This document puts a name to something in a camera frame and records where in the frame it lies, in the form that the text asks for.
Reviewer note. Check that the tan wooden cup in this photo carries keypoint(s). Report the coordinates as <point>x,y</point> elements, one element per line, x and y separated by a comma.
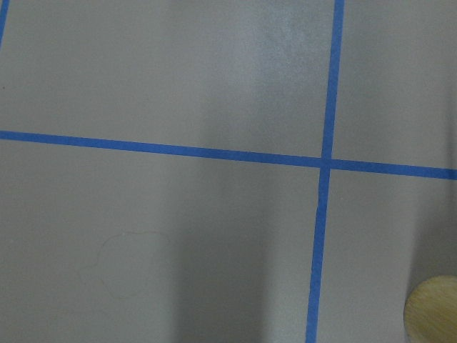
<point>430,311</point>

